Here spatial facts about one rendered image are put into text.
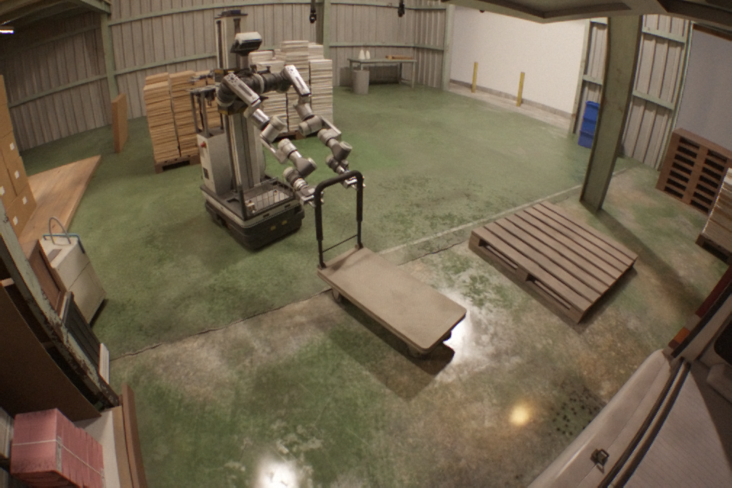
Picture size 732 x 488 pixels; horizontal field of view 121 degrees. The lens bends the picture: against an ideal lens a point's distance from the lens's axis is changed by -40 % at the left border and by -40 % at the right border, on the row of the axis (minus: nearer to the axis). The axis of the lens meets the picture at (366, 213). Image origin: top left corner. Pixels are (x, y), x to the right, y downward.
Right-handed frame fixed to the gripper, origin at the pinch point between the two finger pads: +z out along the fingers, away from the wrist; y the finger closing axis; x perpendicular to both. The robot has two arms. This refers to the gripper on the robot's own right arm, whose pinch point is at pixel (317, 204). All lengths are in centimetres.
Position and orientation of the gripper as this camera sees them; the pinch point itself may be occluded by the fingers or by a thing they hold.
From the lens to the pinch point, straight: 189.2
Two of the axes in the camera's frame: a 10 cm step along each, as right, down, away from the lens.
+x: 2.6, -6.9, -6.8
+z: 6.5, 6.5, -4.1
